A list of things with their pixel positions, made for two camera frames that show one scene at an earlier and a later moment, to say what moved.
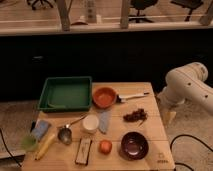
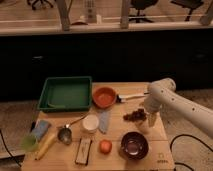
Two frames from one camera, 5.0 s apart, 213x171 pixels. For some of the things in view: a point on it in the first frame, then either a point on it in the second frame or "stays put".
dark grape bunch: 137,115 stays put
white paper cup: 90,123 stays put
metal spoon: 65,132 stays put
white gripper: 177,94 to 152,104
